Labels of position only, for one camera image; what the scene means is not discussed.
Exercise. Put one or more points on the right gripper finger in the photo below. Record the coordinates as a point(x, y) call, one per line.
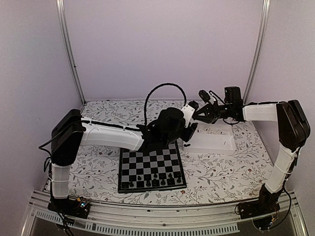
point(206, 118)
point(205, 111)

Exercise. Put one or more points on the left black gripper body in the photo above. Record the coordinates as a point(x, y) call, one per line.
point(173, 137)

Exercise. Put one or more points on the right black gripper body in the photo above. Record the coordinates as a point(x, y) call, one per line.
point(223, 113)

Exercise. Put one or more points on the white plastic tray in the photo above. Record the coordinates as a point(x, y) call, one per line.
point(212, 138)

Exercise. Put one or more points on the black white chessboard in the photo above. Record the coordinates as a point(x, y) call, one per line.
point(162, 162)

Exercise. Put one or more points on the black rook corner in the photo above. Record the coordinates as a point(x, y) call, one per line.
point(125, 184)

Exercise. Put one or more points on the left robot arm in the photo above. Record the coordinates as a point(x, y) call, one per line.
point(75, 132)

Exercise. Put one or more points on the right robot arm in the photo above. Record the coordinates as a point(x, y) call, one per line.
point(293, 130)

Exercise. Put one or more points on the floral patterned table mat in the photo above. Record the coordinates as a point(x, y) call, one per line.
point(205, 178)

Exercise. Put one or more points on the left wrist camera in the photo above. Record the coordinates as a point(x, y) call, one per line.
point(188, 111)

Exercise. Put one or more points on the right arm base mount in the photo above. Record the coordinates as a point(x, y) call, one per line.
point(266, 207)

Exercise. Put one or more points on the right aluminium frame post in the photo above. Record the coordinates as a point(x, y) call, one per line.
point(258, 48)

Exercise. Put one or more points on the aluminium frame post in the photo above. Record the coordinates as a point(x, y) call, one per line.
point(68, 48)
point(258, 48)

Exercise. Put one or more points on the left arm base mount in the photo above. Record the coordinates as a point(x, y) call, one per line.
point(79, 207)

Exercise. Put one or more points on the left aluminium frame post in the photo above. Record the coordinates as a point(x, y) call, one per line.
point(68, 48)

